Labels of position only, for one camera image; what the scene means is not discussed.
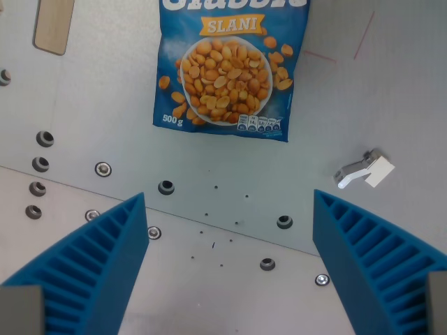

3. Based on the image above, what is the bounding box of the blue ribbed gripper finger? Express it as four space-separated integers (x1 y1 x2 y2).
312 188 447 335
0 191 149 335

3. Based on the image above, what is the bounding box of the blue salted peanuts bag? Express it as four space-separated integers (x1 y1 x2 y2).
152 0 311 143

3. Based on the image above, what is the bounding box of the white and grey plastic clip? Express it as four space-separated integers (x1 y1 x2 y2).
332 148 396 190

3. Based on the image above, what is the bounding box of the light wooden board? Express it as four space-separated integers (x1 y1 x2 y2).
32 0 75 57

